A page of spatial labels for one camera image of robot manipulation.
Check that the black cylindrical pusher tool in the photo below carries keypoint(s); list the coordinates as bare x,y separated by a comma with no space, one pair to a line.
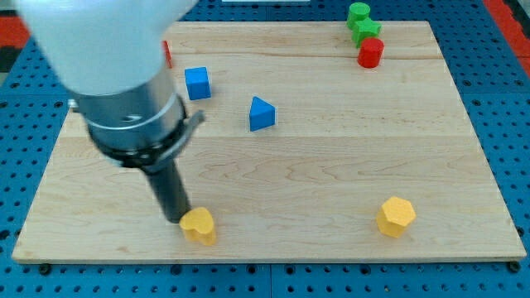
169,189

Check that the yellow heart block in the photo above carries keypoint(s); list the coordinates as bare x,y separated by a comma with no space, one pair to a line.
198,225

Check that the red block behind arm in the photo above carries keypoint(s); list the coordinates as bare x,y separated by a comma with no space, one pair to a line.
167,53

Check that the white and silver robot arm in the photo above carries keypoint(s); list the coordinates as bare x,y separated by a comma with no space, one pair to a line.
108,54

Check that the blue cube block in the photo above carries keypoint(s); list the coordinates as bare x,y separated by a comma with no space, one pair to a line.
197,83

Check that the blue triangle block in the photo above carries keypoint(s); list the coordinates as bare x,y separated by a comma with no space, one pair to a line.
261,114

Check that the light wooden board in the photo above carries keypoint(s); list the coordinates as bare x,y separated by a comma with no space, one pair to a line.
305,190

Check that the red cylinder block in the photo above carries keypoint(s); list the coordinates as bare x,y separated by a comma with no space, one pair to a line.
370,52

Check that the green star block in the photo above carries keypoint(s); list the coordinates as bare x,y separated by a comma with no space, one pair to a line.
363,29

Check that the yellow hexagon block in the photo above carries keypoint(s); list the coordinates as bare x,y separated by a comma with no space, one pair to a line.
394,216

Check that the green cylinder block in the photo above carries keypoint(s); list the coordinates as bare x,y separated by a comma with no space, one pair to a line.
357,12

